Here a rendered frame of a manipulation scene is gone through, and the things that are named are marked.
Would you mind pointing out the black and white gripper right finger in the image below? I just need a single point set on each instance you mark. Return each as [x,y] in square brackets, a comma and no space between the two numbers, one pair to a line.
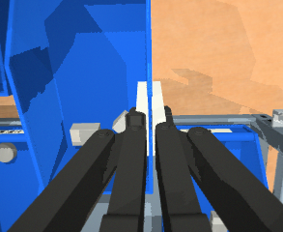
[240,199]

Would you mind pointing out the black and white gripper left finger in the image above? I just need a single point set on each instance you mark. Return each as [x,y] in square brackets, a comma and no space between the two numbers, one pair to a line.
[68,200]

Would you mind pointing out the grey round disc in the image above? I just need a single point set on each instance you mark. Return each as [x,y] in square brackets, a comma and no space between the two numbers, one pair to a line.
[8,151]

